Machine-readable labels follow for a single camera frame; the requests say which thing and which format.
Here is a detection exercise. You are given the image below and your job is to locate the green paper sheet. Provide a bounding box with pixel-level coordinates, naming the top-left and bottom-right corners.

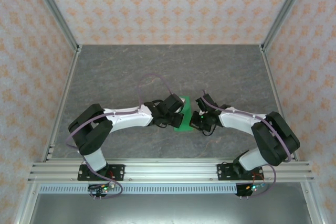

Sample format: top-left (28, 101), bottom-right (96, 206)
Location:
top-left (174, 94), bottom-right (194, 132)

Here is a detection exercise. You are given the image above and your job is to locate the grey metal sheet panel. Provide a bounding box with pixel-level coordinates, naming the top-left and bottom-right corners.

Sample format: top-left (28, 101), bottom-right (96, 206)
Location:
top-left (27, 194), bottom-right (312, 224)

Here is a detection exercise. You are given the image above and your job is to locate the small control board with LED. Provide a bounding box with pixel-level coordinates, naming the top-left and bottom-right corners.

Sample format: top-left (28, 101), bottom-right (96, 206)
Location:
top-left (245, 182), bottom-right (266, 193)
top-left (88, 182), bottom-right (117, 193)

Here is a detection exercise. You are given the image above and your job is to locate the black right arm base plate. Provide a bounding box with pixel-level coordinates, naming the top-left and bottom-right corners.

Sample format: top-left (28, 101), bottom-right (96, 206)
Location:
top-left (216, 163), bottom-right (265, 182)

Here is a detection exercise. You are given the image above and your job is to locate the aluminium mounting rail beam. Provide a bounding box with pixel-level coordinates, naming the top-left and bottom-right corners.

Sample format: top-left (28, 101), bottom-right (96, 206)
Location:
top-left (27, 158), bottom-right (315, 183)

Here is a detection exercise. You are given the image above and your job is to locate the grey slotted cable duct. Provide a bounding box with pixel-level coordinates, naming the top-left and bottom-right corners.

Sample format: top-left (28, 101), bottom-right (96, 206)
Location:
top-left (38, 184), bottom-right (238, 195)

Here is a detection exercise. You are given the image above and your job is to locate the aluminium table side rail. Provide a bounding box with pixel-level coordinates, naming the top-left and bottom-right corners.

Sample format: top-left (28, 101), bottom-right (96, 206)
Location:
top-left (259, 45), bottom-right (299, 162)
top-left (41, 45), bottom-right (82, 162)

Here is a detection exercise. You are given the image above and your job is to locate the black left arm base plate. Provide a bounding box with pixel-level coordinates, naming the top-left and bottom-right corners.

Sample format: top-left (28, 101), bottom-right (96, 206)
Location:
top-left (77, 164), bottom-right (125, 182)

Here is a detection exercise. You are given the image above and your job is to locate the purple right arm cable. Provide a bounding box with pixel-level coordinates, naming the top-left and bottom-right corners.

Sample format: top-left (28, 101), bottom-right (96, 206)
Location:
top-left (201, 89), bottom-right (292, 198)

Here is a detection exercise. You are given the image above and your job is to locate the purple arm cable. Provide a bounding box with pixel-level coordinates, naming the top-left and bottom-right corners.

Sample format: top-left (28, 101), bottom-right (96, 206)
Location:
top-left (65, 73), bottom-right (174, 200)
top-left (201, 89), bottom-right (292, 198)

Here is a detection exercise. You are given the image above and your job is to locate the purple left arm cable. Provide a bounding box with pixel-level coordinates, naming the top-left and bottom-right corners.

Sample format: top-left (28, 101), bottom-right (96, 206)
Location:
top-left (65, 73), bottom-right (174, 200)

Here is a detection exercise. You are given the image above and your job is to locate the aluminium frame leg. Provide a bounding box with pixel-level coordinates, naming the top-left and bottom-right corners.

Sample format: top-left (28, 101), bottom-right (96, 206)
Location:
top-left (14, 182), bottom-right (40, 224)
top-left (300, 182), bottom-right (323, 224)

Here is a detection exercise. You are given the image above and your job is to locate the aluminium frame post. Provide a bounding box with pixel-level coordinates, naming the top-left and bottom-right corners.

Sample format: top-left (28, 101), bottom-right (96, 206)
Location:
top-left (27, 0), bottom-right (82, 54)
top-left (259, 0), bottom-right (313, 53)

